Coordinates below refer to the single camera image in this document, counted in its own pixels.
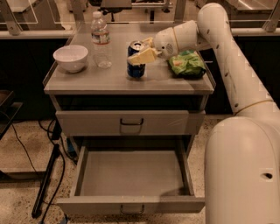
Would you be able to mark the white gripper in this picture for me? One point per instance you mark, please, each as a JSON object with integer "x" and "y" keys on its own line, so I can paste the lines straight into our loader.
{"x": 164, "y": 43}

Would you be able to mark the blue pepsi can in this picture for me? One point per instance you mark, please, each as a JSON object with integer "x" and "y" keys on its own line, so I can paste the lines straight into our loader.
{"x": 138, "y": 70}

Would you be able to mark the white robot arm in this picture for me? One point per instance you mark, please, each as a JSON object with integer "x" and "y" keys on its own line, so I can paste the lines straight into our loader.
{"x": 242, "y": 155}

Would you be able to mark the grey drawer cabinet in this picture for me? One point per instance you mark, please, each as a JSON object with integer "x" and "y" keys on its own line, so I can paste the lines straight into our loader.
{"x": 94, "y": 88}

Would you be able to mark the grey upper drawer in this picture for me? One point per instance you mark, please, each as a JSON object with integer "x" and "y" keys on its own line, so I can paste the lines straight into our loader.
{"x": 130, "y": 122}

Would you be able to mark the open grey lower drawer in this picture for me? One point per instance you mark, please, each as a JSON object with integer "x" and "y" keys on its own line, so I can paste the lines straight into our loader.
{"x": 131, "y": 182}

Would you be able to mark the green chip bag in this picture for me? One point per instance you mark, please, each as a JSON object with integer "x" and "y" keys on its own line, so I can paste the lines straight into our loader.
{"x": 187, "y": 64}

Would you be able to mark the clear plastic water bottle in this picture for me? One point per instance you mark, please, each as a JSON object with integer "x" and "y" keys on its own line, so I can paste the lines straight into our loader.
{"x": 100, "y": 37}

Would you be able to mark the white bowl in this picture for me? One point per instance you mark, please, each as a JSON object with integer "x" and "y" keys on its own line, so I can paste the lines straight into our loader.
{"x": 71, "y": 58}

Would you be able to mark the black table leg base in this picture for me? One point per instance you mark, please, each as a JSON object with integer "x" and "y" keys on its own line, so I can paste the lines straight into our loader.
{"x": 36, "y": 211}

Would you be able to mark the white rail bar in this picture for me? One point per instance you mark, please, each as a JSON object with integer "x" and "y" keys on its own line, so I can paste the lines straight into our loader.
{"x": 66, "y": 34}

